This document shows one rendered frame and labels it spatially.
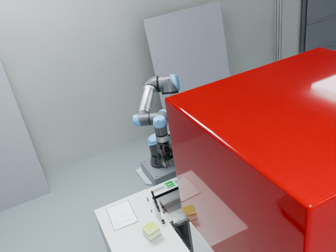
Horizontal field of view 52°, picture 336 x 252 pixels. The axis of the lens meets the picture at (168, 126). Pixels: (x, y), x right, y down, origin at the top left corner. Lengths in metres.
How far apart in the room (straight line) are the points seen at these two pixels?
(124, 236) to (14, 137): 2.28
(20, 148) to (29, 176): 0.35
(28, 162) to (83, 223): 0.96
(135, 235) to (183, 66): 2.78
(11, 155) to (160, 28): 2.18
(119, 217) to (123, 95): 2.53
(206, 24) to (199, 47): 0.28
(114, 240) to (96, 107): 2.60
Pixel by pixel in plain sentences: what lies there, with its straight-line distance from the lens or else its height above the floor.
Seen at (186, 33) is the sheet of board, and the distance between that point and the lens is 4.36.
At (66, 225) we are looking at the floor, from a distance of 3.73.
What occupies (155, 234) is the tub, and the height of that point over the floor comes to 1.00.
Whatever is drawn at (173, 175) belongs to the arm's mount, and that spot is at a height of 0.88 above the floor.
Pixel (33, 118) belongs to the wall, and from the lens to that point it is 4.27.
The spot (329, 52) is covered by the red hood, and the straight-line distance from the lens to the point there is 1.71.
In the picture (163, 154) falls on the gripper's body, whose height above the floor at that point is 1.24.
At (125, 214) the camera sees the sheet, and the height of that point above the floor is 0.97.
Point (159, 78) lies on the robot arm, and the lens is 2.39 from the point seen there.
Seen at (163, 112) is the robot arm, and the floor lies 1.44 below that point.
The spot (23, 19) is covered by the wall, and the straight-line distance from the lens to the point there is 3.99.
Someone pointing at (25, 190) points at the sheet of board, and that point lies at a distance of 4.20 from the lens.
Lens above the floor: 2.37
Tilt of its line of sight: 29 degrees down
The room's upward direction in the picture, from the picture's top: 9 degrees counter-clockwise
